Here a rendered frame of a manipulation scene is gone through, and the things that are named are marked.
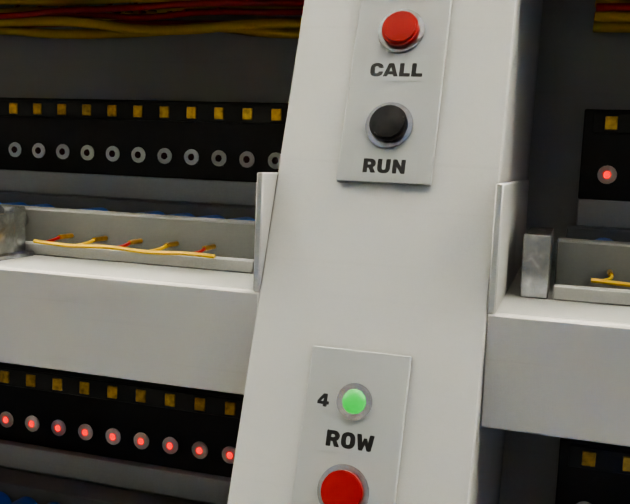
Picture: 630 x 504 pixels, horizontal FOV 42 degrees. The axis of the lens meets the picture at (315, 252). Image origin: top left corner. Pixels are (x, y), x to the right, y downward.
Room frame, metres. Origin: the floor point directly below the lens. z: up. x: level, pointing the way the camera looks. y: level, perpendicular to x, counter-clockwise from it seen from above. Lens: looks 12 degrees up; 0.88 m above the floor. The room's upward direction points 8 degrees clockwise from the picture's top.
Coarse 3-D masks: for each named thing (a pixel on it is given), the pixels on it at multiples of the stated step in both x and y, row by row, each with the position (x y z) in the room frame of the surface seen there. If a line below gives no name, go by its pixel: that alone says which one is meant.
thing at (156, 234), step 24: (48, 216) 0.43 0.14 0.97; (72, 216) 0.42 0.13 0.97; (96, 216) 0.42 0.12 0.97; (120, 216) 0.41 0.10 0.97; (144, 216) 0.41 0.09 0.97; (168, 216) 0.41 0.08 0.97; (48, 240) 0.41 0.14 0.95; (72, 240) 0.42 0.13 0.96; (96, 240) 0.41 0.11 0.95; (120, 240) 0.42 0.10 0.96; (144, 240) 0.41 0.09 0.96; (168, 240) 0.41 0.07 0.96; (192, 240) 0.40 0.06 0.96; (216, 240) 0.40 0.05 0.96; (240, 240) 0.39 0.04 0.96
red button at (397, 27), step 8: (392, 16) 0.32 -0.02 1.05; (400, 16) 0.32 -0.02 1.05; (408, 16) 0.32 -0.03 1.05; (384, 24) 0.32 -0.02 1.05; (392, 24) 0.32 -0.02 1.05; (400, 24) 0.32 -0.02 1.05; (408, 24) 0.32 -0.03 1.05; (416, 24) 0.32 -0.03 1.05; (384, 32) 0.32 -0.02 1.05; (392, 32) 0.32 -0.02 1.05; (400, 32) 0.32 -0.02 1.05; (408, 32) 0.32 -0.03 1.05; (416, 32) 0.32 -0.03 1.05; (392, 40) 0.32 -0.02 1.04; (400, 40) 0.32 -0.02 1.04; (408, 40) 0.32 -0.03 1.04
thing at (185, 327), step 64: (64, 192) 0.57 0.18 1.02; (128, 192) 0.55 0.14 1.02; (192, 192) 0.54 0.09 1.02; (256, 192) 0.33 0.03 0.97; (256, 256) 0.33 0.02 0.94; (0, 320) 0.38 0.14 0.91; (64, 320) 0.37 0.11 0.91; (128, 320) 0.36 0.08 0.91; (192, 320) 0.35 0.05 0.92; (192, 384) 0.36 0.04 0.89
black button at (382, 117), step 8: (376, 112) 0.32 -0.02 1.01; (384, 112) 0.32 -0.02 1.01; (392, 112) 0.32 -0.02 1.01; (400, 112) 0.32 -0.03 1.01; (376, 120) 0.32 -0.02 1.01; (384, 120) 0.32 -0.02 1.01; (392, 120) 0.32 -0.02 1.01; (400, 120) 0.32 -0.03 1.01; (376, 128) 0.32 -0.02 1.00; (384, 128) 0.32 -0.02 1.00; (392, 128) 0.32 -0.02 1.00; (400, 128) 0.32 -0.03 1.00; (376, 136) 0.32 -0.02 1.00; (384, 136) 0.32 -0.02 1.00; (392, 136) 0.32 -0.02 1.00; (400, 136) 0.32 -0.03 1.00
